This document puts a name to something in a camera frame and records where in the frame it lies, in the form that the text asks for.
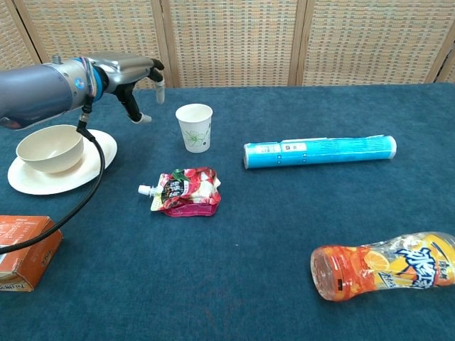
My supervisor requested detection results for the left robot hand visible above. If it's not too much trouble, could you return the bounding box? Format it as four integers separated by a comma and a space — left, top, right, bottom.
94, 53, 166, 124

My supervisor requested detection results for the orange drink bottle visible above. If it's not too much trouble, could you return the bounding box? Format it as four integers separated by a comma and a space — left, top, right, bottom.
310, 231, 455, 302

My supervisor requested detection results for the blue felt table cloth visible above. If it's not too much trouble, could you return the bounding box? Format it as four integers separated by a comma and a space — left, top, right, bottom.
0, 82, 455, 341

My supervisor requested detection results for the blue wrap roll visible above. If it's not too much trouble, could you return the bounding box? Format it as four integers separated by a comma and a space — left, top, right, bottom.
243, 134, 397, 171

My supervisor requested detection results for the white floral paper cup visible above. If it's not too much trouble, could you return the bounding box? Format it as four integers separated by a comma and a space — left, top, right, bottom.
175, 103, 213, 154

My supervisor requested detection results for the orange cardboard box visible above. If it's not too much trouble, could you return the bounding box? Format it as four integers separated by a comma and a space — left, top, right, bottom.
0, 215, 64, 293

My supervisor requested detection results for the white plate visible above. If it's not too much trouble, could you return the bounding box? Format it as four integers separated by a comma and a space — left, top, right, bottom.
7, 129, 118, 195

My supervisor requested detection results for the beige bowl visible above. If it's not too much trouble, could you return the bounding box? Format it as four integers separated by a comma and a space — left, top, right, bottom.
16, 124, 85, 174

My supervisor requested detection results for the woven folding screen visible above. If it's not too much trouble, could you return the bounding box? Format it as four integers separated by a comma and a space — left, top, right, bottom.
0, 0, 455, 90

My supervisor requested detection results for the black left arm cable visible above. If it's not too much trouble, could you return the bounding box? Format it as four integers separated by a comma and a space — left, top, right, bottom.
0, 94, 106, 255

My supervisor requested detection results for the red drink pouch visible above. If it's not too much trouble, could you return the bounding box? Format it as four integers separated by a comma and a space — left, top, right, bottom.
137, 166, 222, 217

